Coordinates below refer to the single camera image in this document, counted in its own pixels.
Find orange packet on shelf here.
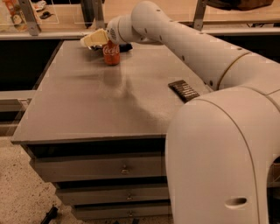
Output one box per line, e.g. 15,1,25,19
0,0,27,32

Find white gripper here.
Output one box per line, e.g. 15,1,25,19
80,17,123,47

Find grey drawer cabinet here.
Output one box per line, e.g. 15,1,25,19
11,40,209,210

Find blue chip bag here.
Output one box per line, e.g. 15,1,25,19
88,44,133,53

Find bottom grey drawer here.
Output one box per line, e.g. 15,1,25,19
72,202,172,221

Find grey drawer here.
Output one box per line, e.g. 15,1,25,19
31,152,165,183
72,202,172,221
56,183,169,206

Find wooden desk with metal legs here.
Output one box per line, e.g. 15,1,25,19
0,0,280,39

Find black object on floor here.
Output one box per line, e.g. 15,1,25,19
40,206,58,224

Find red Coca-Cola can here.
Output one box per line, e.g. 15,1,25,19
102,40,120,66

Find dark snack bar wrapper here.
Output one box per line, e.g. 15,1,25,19
168,80,199,103

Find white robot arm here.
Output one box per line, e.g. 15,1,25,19
81,1,280,224

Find small dark object on desk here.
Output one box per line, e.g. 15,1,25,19
39,11,53,19

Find middle grey drawer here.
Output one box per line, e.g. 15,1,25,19
56,183,169,206

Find top grey drawer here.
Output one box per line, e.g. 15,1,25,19
31,152,165,183

